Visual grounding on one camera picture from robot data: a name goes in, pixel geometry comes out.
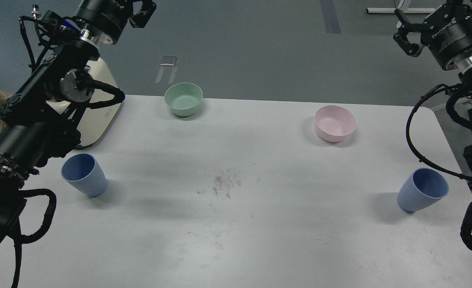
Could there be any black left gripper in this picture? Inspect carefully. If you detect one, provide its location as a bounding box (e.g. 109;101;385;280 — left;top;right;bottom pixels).
72;0;157;44

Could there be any blue cup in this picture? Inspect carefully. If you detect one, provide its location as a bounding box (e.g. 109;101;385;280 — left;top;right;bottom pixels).
397;168;450;213
61;153;108;198

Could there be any pink bowl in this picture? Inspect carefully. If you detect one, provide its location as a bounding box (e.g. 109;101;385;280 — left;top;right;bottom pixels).
314;105;357;143

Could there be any cream toaster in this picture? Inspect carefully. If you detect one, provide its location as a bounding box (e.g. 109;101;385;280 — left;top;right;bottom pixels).
58;58;122;150

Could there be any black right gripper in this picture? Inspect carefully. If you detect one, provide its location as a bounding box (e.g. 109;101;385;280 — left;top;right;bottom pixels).
393;4;472;71

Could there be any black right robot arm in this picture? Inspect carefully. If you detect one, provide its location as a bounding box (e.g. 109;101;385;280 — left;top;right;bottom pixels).
393;0;472;186

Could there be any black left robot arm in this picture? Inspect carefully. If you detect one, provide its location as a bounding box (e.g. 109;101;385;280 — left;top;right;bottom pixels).
0;0;157;288

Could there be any white table leg base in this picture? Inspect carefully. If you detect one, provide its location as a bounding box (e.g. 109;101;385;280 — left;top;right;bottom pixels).
366;0;437;15

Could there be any metal floor plate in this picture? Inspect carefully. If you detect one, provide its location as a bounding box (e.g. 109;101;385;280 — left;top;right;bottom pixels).
160;55;178;67

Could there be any green bowl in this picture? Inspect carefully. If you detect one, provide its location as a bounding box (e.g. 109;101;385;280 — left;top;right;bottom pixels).
164;82;203;117

